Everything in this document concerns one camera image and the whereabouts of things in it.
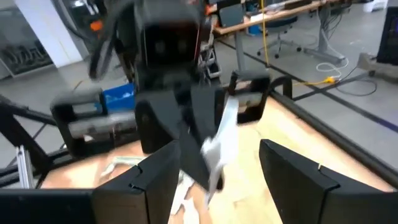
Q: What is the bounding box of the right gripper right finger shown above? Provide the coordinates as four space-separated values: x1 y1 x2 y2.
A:
259 138 340 224

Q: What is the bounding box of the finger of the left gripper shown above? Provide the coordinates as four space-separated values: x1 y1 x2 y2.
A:
134 90 185 155
178 85 226 191

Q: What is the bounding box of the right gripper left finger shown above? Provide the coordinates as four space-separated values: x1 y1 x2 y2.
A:
91 139 182 224

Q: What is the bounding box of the blue box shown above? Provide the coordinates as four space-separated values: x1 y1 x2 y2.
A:
94 82 137 113

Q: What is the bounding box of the dark grey equipment case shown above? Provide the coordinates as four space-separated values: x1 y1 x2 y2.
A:
218 2 246 29

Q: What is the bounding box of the white building column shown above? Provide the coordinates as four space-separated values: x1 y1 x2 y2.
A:
13 0 84 70

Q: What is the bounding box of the grey office chair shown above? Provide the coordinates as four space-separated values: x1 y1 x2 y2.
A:
256 14 303 60

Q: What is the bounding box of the wooden top workbench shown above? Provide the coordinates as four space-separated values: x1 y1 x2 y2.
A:
213 0 346 72

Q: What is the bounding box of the black computer tower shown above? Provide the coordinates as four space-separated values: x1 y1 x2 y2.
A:
375 5 398 67

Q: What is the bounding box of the white waste bin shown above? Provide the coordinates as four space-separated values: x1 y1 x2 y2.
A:
361 0 390 14

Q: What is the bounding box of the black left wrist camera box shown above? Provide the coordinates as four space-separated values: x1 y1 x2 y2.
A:
136 0 206 82

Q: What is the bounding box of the yellow extension cable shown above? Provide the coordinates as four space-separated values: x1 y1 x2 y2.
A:
259 0 337 87

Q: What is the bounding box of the black floor cable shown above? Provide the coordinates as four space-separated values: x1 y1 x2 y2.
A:
333 66 379 98

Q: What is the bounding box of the white floor cable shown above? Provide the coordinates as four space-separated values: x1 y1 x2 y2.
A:
315 57 350 79

